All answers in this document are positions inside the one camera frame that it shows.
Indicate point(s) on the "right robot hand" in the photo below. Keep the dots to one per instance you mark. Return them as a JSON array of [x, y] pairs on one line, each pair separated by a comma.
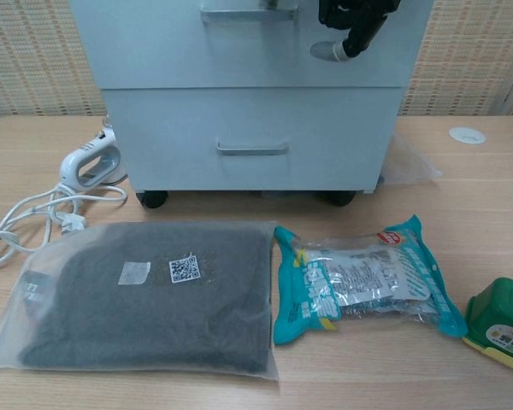
[[363, 25]]

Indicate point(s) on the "white cabinet drawer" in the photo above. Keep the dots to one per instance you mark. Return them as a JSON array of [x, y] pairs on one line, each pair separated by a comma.
[[154, 51], [175, 128]]

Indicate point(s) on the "white three-drawer cabinet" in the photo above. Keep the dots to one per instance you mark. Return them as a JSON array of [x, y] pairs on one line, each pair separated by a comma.
[[239, 191]]

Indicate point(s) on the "clear plastic bag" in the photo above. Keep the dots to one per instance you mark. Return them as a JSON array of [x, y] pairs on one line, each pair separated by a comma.
[[410, 166]]

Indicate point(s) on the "white round table grommet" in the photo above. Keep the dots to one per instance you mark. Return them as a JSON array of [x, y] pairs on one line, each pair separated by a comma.
[[467, 134]]

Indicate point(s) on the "black caster wheel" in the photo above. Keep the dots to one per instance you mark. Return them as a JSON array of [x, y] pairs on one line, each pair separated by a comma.
[[153, 200], [341, 199]]

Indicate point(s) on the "teal plastic packaged item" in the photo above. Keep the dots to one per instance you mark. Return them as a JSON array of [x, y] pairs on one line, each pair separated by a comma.
[[295, 299]]

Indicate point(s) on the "green box with yellow base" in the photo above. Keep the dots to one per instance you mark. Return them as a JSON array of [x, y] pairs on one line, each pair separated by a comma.
[[500, 312]]

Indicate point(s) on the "white handheld steam iron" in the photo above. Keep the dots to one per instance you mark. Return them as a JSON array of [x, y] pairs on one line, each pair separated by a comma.
[[74, 164]]

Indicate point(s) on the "gray cloth in frosted bag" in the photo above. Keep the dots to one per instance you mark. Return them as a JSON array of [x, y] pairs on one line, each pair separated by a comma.
[[154, 320]]

